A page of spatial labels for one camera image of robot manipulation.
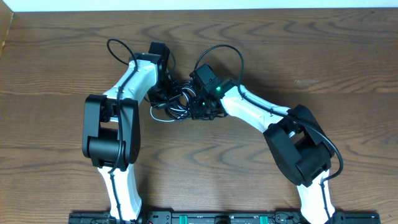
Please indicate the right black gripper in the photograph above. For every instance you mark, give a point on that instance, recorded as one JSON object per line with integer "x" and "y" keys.
{"x": 196, "y": 113}

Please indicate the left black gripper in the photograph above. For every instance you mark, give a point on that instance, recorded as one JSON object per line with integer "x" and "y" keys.
{"x": 157, "y": 101}

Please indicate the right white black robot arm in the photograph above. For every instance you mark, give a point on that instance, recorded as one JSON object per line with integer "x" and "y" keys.
{"x": 298, "y": 145}

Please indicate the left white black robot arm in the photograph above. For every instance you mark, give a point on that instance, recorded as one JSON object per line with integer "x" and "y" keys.
{"x": 112, "y": 136}

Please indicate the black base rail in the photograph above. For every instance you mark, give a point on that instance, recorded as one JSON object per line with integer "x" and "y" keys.
{"x": 164, "y": 217}

